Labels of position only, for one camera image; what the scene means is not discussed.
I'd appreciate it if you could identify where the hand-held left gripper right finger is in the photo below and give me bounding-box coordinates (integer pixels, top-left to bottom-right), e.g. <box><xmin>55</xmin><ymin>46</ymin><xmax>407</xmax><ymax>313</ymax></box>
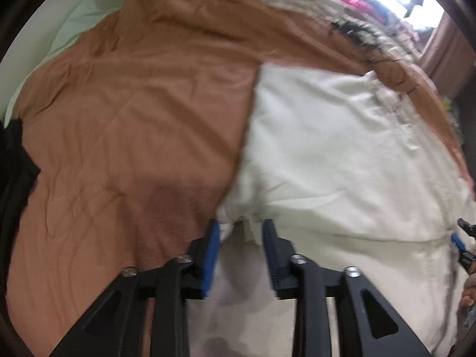
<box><xmin>261</xmin><ymin>219</ymin><xmax>432</xmax><ymax>357</ymax></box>

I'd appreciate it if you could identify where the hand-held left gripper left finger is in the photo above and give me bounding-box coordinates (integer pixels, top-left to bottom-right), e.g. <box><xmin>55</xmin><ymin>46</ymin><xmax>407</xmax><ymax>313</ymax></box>
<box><xmin>48</xmin><ymin>219</ymin><xmax>221</xmax><ymax>357</ymax></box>

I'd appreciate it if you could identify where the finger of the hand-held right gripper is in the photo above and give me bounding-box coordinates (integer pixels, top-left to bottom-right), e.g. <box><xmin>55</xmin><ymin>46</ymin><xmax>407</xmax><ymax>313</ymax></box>
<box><xmin>457</xmin><ymin>218</ymin><xmax>476</xmax><ymax>237</ymax></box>
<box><xmin>451</xmin><ymin>233</ymin><xmax>476</xmax><ymax>270</ymax></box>

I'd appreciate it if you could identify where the cream garment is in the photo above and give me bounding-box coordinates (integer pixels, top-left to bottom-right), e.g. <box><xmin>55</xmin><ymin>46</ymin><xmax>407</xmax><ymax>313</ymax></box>
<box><xmin>190</xmin><ymin>63</ymin><xmax>476</xmax><ymax>357</ymax></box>

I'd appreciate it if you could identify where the person's right hand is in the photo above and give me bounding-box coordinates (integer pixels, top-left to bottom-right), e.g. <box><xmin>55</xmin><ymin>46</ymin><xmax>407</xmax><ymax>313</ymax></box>
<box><xmin>459</xmin><ymin>273</ymin><xmax>476</xmax><ymax>310</ymax></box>

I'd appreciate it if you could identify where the brown bed sheet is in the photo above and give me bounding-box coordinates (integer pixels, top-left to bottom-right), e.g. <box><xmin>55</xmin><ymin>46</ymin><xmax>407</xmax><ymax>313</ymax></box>
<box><xmin>5</xmin><ymin>0</ymin><xmax>470</xmax><ymax>357</ymax></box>

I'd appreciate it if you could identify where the pink curtain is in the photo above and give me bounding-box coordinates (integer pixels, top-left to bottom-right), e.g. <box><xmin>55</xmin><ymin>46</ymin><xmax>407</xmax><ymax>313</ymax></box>
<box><xmin>420</xmin><ymin>11</ymin><xmax>474</xmax><ymax>97</ymax></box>

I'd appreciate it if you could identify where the dark cloth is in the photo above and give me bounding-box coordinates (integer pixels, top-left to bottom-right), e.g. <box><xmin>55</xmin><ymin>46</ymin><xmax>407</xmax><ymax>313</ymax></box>
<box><xmin>0</xmin><ymin>117</ymin><xmax>41</xmax><ymax>239</ymax></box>

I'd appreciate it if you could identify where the pale green pillow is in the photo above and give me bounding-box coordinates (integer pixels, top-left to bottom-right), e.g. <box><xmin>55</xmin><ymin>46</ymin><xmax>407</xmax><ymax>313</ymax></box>
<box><xmin>4</xmin><ymin>0</ymin><xmax>145</xmax><ymax>123</ymax></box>

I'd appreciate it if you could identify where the black cable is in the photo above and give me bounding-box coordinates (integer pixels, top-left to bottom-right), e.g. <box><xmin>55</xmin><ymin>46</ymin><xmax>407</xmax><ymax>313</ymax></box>
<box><xmin>329</xmin><ymin>20</ymin><xmax>387</xmax><ymax>64</ymax></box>

